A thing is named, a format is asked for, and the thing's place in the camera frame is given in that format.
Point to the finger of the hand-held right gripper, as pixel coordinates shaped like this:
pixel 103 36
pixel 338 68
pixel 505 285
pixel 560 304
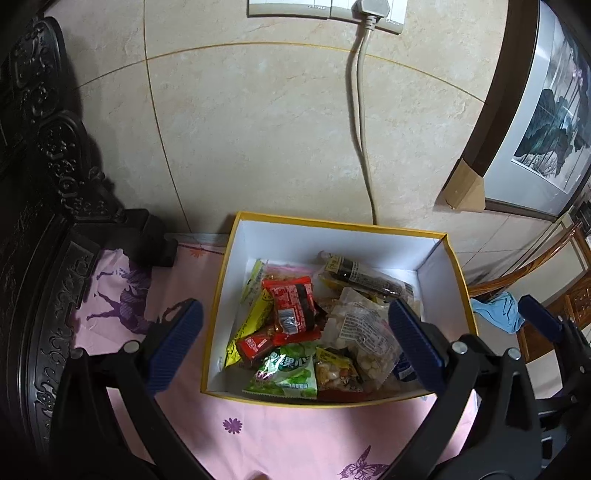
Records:
pixel 540 314

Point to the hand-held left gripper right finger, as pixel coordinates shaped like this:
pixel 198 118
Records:
pixel 415 344

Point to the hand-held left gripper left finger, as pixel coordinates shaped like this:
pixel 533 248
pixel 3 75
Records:
pixel 178 344

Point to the blue snack packet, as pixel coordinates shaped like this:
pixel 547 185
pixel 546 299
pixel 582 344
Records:
pixel 406 369

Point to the clear packet of white balls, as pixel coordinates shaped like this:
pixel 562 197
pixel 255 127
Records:
pixel 360 332

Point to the yellow stick snack packet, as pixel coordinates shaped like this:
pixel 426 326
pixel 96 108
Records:
pixel 249 323

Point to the small red snack packet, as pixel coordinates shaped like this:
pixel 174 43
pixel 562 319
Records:
pixel 256 344

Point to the red peanut packet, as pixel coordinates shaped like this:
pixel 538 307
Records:
pixel 337 371

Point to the long dark snack packet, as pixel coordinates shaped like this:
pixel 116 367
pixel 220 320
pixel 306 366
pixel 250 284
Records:
pixel 364 274

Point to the green yellow snack packet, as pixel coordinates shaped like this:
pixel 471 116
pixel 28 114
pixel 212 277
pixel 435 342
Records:
pixel 255 281

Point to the yellow cardboard box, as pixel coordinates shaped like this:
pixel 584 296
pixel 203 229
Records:
pixel 332 240

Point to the pink-edged noodle cracker packet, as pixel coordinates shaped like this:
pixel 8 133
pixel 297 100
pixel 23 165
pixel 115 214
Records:
pixel 291 269

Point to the blue cloth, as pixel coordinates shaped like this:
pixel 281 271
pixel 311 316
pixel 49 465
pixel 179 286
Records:
pixel 498 310

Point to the brown wooden chair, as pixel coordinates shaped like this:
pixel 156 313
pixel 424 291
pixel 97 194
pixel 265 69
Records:
pixel 531 268

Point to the pink printed tablecloth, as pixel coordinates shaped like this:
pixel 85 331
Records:
pixel 277 438

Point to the cardboard corner protector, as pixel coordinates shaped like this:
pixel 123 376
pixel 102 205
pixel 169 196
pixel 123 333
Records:
pixel 461 187

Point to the dark carved wooden furniture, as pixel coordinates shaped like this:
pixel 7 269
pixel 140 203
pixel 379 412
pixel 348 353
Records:
pixel 41 230

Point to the large framed lotus painting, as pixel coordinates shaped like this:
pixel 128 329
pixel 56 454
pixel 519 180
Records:
pixel 545 115

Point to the white power plug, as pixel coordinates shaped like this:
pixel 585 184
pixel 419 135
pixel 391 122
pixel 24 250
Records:
pixel 371 14

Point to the white wall socket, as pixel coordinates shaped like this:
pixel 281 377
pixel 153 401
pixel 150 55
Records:
pixel 291 8
pixel 341 11

